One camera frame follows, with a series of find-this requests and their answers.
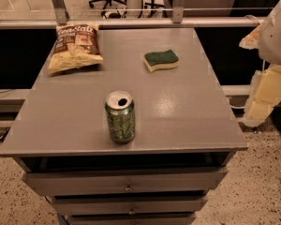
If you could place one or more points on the green soda can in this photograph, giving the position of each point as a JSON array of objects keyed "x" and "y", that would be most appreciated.
[{"x": 119, "y": 107}]

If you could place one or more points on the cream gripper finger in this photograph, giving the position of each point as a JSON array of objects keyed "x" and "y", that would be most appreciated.
[
  {"x": 265, "y": 94},
  {"x": 251, "y": 41}
]

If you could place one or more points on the sea salt chips bag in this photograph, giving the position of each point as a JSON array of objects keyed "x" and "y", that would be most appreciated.
[{"x": 76, "y": 46}]

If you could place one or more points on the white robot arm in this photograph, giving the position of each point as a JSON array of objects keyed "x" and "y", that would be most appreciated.
[{"x": 265, "y": 86}]

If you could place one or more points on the grey drawer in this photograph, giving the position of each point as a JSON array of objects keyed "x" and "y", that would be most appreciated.
[
  {"x": 154, "y": 203},
  {"x": 140, "y": 219},
  {"x": 121, "y": 182}
]

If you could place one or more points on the middle grey drawer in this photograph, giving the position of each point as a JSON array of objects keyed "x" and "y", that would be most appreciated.
[{"x": 154, "y": 203}]

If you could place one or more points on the bottom grey drawer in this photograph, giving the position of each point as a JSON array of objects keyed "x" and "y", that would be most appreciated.
[{"x": 140, "y": 219}]

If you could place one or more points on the grey drawer cabinet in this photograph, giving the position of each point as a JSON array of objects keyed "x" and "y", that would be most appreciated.
[{"x": 137, "y": 140}]

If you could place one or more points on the top grey drawer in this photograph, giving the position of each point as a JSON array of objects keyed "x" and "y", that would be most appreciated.
[{"x": 121, "y": 182}]

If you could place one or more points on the grey metal railing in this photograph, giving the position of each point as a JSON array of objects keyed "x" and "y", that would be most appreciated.
[{"x": 47, "y": 14}]

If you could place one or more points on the green and yellow sponge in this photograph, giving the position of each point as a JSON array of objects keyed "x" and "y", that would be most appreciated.
[{"x": 161, "y": 60}]

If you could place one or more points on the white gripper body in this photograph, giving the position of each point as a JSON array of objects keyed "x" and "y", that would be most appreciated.
[{"x": 276, "y": 37}]

